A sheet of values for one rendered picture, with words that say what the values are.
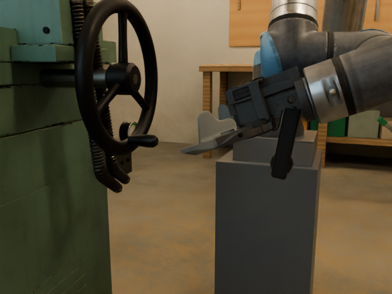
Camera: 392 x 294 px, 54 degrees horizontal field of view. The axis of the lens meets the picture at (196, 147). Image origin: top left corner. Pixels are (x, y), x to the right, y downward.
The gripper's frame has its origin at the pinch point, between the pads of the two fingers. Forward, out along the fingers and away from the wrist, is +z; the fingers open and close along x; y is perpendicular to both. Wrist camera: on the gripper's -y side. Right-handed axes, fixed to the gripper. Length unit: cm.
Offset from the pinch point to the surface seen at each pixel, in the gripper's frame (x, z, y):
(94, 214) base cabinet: -19.3, 39.0, -10.8
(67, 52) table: 1.0, 16.8, 23.2
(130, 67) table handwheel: -3.1, 8.0, 17.0
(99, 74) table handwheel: -3.0, 14.5, 18.2
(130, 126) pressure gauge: -29.3, 25.9, 7.5
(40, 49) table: 4.3, 19.5, 24.6
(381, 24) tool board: -329, -86, 24
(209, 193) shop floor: -178, 66, -50
